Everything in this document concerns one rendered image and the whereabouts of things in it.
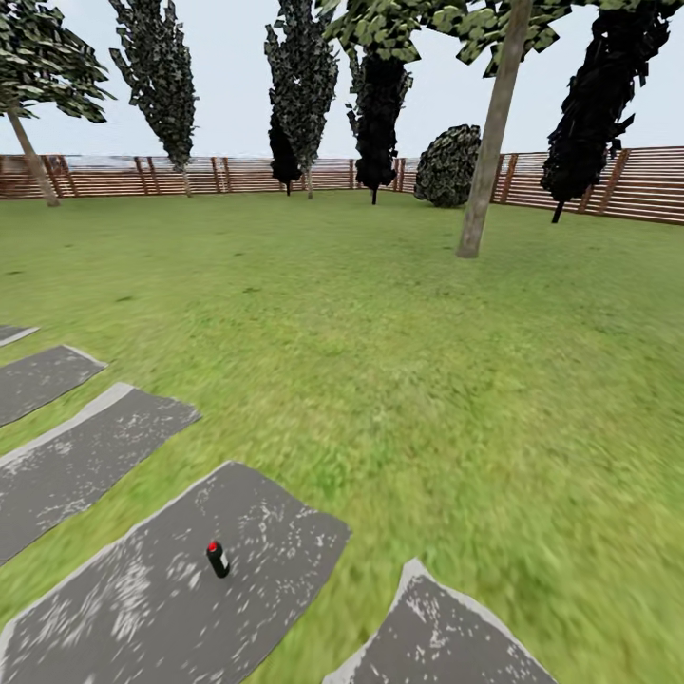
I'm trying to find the insectifuge atomizer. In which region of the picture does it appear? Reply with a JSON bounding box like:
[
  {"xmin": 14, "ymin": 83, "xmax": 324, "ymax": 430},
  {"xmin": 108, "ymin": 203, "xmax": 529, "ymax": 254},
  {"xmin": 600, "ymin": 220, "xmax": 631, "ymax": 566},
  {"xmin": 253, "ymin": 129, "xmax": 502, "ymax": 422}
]
[{"xmin": 207, "ymin": 542, "xmax": 230, "ymax": 578}]

